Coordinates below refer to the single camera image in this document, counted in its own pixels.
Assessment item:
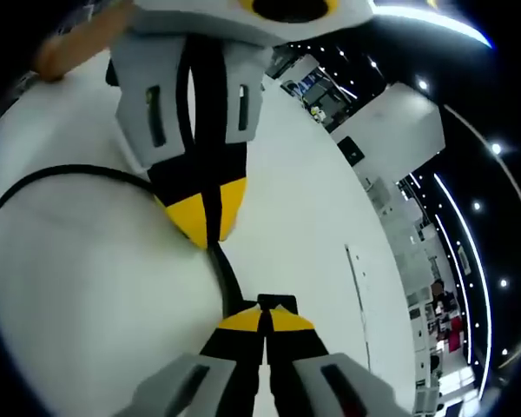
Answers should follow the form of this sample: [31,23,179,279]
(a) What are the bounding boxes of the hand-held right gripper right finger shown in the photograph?
[264,304,412,417]

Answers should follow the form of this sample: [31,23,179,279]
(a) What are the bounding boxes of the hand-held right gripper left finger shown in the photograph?
[125,304,269,417]

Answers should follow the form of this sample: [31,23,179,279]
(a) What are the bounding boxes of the black charging cable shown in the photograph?
[0,162,249,318]

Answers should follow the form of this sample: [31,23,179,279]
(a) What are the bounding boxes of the white desk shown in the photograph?
[0,41,418,417]

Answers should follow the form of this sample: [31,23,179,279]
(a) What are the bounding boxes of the black square panel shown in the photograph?
[337,136,366,168]

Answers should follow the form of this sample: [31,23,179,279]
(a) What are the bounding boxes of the white office cabinet row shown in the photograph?
[366,173,442,417]

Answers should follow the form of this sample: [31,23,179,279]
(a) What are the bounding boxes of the colourful display shelf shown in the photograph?
[432,299,466,354]

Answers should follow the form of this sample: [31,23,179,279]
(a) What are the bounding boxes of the white square pillar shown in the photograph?
[364,82,445,179]

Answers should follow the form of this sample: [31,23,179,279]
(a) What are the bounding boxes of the long ceiling light strip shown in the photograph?
[432,173,492,394]

